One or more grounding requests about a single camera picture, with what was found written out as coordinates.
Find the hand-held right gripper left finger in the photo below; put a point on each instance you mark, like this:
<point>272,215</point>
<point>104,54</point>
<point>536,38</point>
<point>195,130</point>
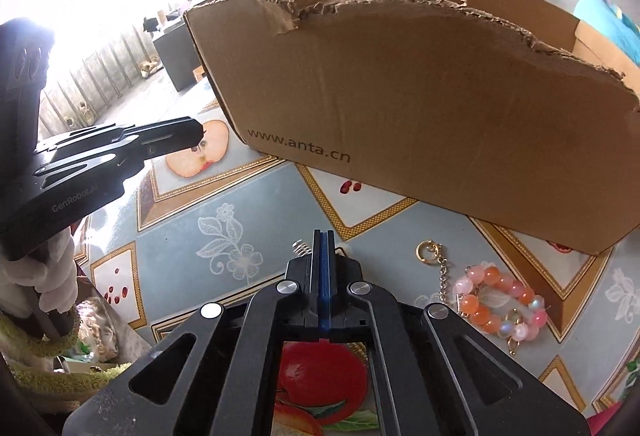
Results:
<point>312,286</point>

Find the metal balcony railing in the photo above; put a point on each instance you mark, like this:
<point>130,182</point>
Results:
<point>100,76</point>

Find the small metal spring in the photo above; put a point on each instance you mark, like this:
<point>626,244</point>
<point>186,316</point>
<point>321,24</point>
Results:
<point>301,248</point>

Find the beige slippers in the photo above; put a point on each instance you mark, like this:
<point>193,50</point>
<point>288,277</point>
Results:
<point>150,68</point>

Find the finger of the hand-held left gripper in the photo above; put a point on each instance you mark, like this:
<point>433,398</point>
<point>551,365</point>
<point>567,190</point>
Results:
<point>170,126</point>
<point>125,164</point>

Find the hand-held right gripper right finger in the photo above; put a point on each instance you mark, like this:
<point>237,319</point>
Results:
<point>336,286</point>

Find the wooden frame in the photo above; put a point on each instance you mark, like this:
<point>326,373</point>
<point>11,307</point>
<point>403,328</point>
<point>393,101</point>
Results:
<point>200,75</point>

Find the crumpled plastic bag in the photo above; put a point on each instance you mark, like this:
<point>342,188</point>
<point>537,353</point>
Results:
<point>97,331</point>

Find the fruit print tablecloth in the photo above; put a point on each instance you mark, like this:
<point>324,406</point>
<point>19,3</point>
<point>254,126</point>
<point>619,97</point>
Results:
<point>200,196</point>

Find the person's left hand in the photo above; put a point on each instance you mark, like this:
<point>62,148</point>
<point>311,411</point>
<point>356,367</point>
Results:
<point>50,286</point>

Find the brown cardboard box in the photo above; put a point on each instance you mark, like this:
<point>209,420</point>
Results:
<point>425,106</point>

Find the blue floral quilt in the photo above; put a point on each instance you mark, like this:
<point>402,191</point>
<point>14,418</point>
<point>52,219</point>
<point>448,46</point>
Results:
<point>605,26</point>

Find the dark cabinet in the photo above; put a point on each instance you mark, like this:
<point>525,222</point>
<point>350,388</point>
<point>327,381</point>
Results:
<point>175,56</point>

